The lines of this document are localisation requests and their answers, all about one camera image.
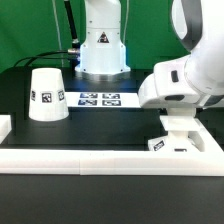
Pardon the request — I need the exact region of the white frame border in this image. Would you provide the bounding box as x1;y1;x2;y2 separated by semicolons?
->
0;119;224;176

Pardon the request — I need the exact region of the white marker sheet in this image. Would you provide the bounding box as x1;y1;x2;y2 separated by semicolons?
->
65;92;140;108

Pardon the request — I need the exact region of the black cable conduit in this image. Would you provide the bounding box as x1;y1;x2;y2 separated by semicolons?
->
63;0;81;48

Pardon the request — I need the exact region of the white lamp base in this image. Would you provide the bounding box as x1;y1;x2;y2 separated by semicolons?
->
148;108;199;153

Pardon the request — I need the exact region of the black cable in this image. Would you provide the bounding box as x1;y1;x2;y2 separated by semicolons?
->
13;49;78;68

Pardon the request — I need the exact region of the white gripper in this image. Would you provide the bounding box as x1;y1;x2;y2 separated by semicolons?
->
138;56;224;108

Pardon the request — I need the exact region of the white lamp shade cone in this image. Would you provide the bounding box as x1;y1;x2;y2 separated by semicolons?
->
29;68;69;122

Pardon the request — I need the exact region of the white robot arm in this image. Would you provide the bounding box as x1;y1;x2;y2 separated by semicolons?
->
75;0;224;108

